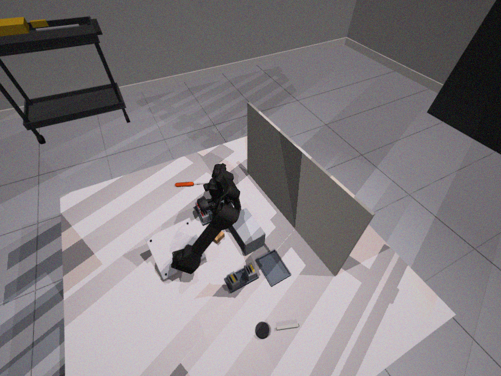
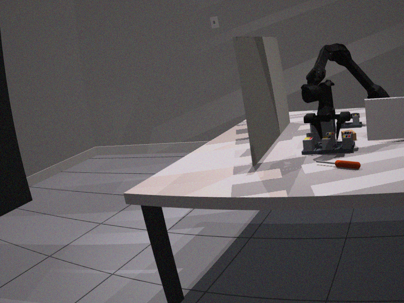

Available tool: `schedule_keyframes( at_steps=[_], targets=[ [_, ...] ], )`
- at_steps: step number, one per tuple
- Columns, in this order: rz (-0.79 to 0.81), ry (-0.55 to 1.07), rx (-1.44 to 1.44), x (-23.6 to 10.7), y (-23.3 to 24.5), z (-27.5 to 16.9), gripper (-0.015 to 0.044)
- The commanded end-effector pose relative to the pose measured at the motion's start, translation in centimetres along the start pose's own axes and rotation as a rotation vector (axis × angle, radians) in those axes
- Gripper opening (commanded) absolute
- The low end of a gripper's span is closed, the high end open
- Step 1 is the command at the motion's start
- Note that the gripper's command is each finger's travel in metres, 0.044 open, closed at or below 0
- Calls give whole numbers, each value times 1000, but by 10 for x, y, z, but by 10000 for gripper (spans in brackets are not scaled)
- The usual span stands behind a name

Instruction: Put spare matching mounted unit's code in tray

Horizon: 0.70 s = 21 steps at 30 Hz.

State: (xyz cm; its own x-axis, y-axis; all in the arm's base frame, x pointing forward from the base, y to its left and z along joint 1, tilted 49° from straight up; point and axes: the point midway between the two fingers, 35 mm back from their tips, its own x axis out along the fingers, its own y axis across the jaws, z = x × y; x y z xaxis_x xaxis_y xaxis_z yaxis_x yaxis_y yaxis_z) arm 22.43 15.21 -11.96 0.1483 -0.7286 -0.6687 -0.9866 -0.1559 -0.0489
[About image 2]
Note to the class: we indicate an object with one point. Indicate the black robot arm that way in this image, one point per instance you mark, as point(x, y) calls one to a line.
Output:
point(315, 91)

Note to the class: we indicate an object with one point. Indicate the red-handled screwdriver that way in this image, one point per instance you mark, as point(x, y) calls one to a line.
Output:
point(344, 164)

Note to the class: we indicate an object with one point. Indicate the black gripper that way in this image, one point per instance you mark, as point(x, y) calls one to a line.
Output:
point(341, 118)

